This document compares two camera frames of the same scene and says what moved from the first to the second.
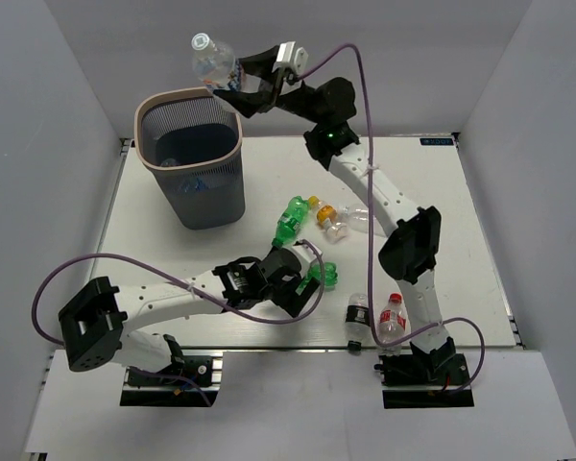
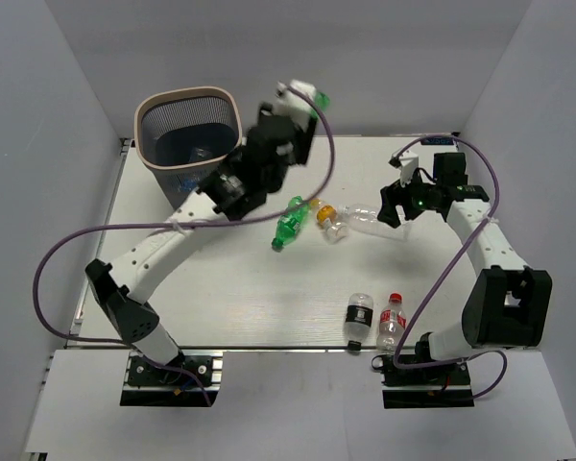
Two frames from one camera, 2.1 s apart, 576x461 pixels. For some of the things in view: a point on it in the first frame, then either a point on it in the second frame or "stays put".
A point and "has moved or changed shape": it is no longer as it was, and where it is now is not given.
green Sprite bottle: x=290 y=221 stays put
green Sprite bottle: x=330 y=276 has moved or changed shape
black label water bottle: x=356 y=320 stays put
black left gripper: x=292 y=302 -> x=303 y=139
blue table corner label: x=437 y=141 stays put
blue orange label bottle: x=213 y=61 -> x=201 y=155
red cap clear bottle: x=393 y=325 stays put
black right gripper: x=249 y=103 -> x=396 y=194
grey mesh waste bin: x=191 y=142 stays put
